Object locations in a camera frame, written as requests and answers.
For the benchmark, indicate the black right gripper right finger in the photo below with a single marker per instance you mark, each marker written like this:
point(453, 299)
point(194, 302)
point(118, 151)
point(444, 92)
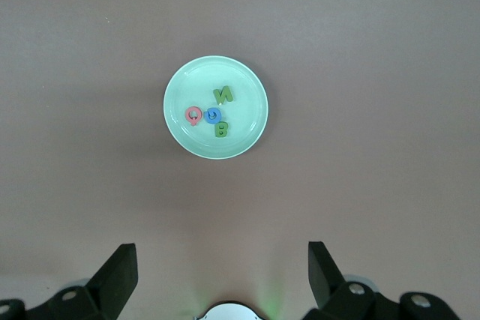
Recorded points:
point(330, 282)

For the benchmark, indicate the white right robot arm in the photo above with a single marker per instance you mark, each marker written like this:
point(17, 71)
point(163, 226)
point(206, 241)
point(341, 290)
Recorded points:
point(230, 312)

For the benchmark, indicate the blue foam letter G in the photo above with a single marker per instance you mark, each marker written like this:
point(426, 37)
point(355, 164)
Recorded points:
point(208, 117)

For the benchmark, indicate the brown table cover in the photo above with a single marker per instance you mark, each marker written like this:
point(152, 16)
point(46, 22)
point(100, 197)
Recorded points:
point(240, 204)

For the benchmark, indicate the light green plate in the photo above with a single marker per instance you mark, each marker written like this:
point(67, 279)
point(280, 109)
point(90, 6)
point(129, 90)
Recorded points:
point(215, 140)

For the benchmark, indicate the green foam letter B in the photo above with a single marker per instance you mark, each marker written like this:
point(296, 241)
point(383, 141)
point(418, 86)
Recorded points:
point(221, 129)

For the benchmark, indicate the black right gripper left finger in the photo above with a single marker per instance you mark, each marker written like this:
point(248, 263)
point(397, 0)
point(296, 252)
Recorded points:
point(112, 282)

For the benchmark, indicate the green foam letter N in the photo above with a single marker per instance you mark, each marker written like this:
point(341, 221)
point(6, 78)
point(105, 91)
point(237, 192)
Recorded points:
point(223, 95)

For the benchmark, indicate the red foam letter Q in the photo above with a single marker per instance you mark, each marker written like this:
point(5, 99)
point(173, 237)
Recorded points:
point(189, 117)

